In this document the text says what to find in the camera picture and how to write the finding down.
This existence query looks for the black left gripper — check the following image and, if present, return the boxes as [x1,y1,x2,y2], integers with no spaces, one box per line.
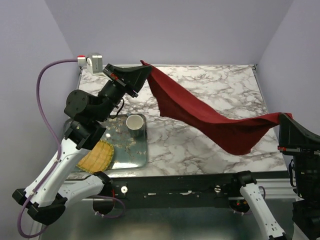
[95,63,154,122]

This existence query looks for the red cloth napkin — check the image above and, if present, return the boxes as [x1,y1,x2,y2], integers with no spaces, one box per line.
[147,66,280,156]

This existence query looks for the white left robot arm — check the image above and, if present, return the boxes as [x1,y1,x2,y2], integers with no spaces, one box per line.
[12,64,152,226]

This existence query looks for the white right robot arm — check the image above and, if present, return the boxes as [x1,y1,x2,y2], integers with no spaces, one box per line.
[230,113,320,240]

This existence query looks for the white cup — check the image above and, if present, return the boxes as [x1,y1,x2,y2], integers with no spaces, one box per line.
[125,114,145,138]

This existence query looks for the floral metal tray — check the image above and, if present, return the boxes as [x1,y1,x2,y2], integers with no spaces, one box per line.
[74,114,148,172]

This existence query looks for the yellow woven coaster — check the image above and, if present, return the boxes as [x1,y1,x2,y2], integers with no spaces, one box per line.
[76,140,115,174]

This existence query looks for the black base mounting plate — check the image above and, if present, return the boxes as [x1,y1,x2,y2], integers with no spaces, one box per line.
[59,171,251,218]

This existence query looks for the aluminium frame rail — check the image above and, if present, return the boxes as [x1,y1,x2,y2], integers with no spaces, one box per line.
[59,174,305,201]

